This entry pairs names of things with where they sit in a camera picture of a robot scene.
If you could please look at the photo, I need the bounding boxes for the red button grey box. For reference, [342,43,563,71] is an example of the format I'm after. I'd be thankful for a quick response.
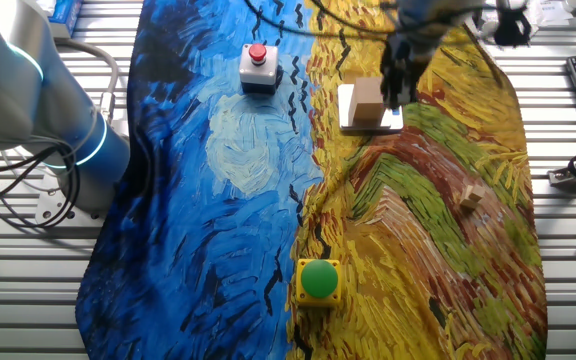
[238,42,282,96]

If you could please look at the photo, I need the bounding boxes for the black arm base cables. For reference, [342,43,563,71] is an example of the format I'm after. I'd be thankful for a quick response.
[0,144,82,229]

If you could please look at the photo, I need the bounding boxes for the small notched wooden block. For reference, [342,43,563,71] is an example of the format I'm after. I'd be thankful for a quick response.
[459,183,487,210]

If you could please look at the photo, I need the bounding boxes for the white plastic bag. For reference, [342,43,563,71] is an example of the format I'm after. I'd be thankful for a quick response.
[522,0,569,29]

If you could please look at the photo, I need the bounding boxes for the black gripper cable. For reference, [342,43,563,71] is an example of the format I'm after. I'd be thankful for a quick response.
[244,0,469,39]

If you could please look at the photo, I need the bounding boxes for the large wooden cube block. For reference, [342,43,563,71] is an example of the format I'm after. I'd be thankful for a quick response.
[351,76,386,124]

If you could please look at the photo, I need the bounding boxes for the silver digital scale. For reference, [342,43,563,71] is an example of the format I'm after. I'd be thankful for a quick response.
[337,82,405,134]

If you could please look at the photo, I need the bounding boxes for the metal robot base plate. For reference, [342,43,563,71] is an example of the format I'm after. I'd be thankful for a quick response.
[34,185,107,226]

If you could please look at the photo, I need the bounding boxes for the green button yellow box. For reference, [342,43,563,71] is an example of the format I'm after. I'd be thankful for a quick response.
[295,258,343,308]

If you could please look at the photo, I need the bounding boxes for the blue tissue box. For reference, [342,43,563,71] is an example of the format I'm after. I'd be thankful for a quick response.
[46,0,84,39]

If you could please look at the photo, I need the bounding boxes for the grey metal bracket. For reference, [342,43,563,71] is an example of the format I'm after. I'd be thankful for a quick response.
[547,167,576,190]

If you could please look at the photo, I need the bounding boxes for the black coiled cable bundle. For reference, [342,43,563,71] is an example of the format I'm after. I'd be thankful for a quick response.
[492,4,533,48]

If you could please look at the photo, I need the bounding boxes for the painted blue yellow tablecloth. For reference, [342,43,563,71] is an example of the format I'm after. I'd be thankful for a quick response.
[75,0,549,360]

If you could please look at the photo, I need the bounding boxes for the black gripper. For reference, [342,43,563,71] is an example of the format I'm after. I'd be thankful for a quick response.
[380,33,423,111]

